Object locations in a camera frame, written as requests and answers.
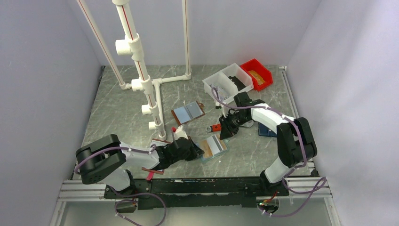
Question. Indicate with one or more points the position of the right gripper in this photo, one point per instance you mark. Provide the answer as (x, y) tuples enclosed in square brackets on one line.
[(227, 130)]

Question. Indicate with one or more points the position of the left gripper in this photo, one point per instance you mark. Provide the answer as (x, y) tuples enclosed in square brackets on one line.
[(195, 151)]

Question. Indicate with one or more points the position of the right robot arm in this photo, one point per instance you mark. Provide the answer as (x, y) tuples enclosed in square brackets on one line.
[(295, 141)]

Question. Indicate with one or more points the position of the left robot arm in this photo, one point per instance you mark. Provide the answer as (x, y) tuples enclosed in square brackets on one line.
[(107, 160)]

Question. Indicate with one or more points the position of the navy blue card holder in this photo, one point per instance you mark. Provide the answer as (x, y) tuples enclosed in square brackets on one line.
[(265, 131)]

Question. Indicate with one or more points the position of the brown card holder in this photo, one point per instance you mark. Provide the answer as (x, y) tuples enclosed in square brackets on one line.
[(188, 113)]

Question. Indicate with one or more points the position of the grey parts in bin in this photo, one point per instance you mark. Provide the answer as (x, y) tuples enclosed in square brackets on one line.
[(221, 93)]

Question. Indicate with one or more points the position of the black part in bin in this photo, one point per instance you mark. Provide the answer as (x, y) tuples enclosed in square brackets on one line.
[(240, 86)]

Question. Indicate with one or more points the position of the white divided bin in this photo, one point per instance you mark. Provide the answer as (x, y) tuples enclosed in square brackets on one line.
[(221, 78)]

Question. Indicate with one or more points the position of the yellow item in red bin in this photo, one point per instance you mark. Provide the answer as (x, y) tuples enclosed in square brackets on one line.
[(257, 77)]

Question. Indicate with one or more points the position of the red plastic bin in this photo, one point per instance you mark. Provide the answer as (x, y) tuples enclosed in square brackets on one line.
[(255, 65)]

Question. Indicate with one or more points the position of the red handled adjustable wrench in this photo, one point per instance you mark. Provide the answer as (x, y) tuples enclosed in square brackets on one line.
[(217, 127)]

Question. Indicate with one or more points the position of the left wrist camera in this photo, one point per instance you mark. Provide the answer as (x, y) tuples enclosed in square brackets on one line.
[(179, 132)]

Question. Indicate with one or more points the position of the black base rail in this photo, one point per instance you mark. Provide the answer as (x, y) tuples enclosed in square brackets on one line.
[(199, 192)]

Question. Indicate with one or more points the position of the white pvc pipe frame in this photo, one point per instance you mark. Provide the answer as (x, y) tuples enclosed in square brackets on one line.
[(131, 45)]

